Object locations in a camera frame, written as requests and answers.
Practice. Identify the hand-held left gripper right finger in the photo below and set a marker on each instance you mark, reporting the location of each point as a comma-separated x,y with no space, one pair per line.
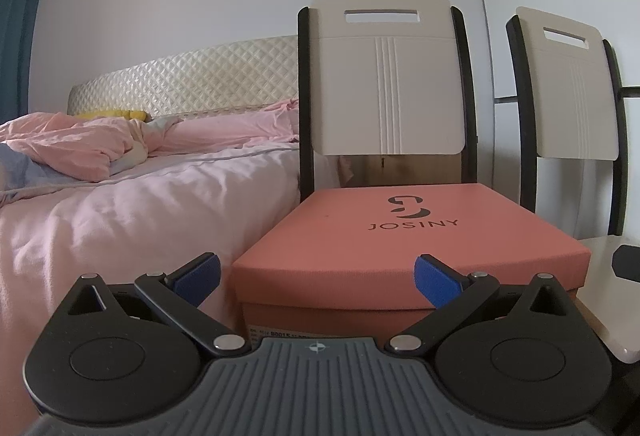
435,281

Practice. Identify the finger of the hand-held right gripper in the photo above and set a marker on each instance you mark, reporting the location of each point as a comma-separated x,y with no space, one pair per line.
629,261

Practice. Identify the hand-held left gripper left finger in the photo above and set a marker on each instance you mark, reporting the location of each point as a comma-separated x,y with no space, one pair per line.
200,278

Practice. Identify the pink box lid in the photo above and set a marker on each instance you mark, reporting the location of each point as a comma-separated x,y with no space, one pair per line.
350,236

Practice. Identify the pink cardboard box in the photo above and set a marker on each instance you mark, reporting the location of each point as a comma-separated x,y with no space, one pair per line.
325,323

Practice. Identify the pink duvet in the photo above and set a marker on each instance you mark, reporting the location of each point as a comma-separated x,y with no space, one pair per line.
150,226

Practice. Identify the wooden nightstand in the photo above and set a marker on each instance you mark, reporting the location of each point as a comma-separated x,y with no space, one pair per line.
400,170

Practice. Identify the pink pillow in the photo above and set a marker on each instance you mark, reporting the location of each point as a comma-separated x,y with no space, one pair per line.
225,130

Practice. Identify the yellow pillow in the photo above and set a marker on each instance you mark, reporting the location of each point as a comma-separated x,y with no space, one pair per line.
115,114

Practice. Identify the crumpled pink blanket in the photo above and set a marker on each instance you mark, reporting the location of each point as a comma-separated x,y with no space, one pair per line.
65,140

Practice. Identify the quilted cream headboard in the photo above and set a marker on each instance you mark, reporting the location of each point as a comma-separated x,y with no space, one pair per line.
200,75

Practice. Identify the grey-blue cloth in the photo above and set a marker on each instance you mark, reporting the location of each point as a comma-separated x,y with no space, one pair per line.
25,170

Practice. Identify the blue curtain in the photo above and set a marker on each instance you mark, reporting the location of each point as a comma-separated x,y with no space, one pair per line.
17,45

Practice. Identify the cream chair with black frame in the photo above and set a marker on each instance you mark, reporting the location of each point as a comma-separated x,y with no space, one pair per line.
575,105
390,80

